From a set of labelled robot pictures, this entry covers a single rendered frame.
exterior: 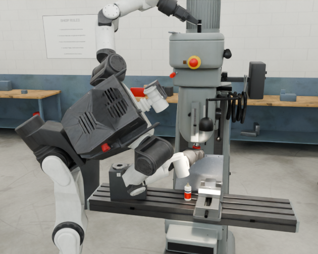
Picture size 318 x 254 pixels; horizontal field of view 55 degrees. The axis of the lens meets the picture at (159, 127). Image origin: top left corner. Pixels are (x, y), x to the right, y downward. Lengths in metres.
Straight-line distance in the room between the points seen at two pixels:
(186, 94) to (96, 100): 0.59
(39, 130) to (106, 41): 0.49
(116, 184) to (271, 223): 0.91
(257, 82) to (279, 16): 4.10
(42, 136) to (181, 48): 0.72
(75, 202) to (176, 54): 0.81
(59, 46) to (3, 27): 1.30
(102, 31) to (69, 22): 5.17
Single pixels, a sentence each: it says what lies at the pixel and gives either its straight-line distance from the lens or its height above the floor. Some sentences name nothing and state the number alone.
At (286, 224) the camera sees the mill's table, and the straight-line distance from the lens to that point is 1.87.
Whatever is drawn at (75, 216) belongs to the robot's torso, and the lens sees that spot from 1.46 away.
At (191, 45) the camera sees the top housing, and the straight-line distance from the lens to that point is 1.45.
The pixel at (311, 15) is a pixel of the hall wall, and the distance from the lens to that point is 6.03.
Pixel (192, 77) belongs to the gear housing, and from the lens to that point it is 1.55.
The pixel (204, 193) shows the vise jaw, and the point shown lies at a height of 1.02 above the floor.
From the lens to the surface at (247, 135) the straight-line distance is 5.53.
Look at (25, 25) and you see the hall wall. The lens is 7.13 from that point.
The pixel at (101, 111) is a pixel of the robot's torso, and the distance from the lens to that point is 1.15.
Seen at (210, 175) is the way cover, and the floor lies 0.96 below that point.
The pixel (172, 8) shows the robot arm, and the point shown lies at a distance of 1.61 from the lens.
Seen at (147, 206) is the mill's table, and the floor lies 0.91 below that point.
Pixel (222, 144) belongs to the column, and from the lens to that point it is 2.14.
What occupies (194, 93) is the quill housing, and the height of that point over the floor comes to 1.59.
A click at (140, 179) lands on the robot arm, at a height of 1.27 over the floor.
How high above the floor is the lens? 1.86
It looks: 16 degrees down
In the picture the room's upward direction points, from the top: 1 degrees counter-clockwise
